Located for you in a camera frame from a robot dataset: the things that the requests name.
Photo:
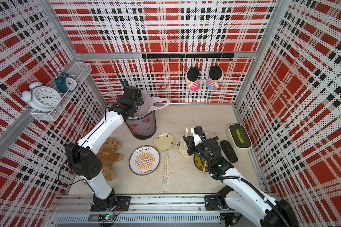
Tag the white wire wall shelf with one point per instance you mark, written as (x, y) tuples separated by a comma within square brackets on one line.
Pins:
[(79, 71)]

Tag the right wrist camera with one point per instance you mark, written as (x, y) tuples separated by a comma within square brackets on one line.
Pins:
[(198, 135)]

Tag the cream plate with black pattern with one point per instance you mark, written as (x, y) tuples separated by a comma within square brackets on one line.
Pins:
[(181, 148)]

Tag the white box with green display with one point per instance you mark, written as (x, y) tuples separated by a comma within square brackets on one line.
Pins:
[(238, 138)]

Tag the brown teddy bear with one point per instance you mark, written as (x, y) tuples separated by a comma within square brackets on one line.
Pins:
[(108, 155)]

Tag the doll with pink dress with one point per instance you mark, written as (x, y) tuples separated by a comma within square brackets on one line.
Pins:
[(192, 78)]

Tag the black mesh trash bin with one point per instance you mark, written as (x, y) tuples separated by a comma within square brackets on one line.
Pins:
[(143, 128)]

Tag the white alarm clock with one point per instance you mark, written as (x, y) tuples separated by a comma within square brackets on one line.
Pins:
[(40, 97)]

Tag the black hook rail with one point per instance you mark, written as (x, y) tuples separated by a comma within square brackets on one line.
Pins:
[(189, 56)]

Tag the yellow dark patterned plate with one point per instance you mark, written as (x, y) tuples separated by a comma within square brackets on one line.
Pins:
[(197, 162)]

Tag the doll with striped shirt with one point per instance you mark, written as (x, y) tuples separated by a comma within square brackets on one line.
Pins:
[(216, 75)]

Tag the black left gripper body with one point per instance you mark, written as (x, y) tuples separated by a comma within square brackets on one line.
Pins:
[(140, 101)]

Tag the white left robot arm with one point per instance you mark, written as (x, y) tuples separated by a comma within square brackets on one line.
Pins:
[(82, 155)]

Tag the teal alarm clock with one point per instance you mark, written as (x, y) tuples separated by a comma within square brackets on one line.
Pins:
[(65, 83)]

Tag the pink plastic bin liner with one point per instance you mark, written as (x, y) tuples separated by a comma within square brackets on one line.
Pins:
[(149, 104)]

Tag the white orange patterned plate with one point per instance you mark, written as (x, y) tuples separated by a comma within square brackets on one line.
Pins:
[(144, 160)]

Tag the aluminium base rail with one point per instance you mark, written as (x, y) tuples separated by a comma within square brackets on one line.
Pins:
[(73, 210)]

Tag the black remote control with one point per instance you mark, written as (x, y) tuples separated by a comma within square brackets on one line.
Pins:
[(229, 151)]

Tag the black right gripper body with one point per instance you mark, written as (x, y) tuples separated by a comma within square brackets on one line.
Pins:
[(200, 150)]

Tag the green circuit board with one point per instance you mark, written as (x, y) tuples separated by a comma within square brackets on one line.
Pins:
[(106, 218)]

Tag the cream plate with flowers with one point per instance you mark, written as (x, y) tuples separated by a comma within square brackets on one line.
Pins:
[(164, 142)]

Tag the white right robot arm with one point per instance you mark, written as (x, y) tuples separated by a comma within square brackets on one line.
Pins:
[(241, 195)]

